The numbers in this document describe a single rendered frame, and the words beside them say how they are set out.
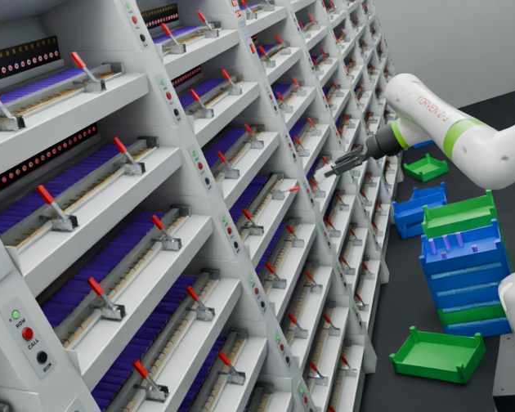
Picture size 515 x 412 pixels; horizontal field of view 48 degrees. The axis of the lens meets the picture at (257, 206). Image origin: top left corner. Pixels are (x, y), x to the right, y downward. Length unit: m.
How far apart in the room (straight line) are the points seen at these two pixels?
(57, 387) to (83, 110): 0.51
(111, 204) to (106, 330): 0.23
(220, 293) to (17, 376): 0.68
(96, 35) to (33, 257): 0.63
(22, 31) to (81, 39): 0.13
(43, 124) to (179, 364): 0.55
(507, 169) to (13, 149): 0.98
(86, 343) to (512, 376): 1.12
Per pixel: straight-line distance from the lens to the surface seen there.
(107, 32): 1.43
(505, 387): 1.70
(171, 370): 1.25
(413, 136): 1.78
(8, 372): 0.92
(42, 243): 1.03
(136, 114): 1.44
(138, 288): 1.19
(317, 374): 1.99
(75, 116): 1.15
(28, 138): 1.03
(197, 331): 1.35
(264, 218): 1.83
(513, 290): 1.59
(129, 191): 1.20
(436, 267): 2.37
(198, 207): 1.46
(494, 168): 1.36
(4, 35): 1.40
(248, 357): 1.54
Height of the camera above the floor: 1.48
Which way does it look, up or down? 17 degrees down
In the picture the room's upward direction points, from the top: 23 degrees counter-clockwise
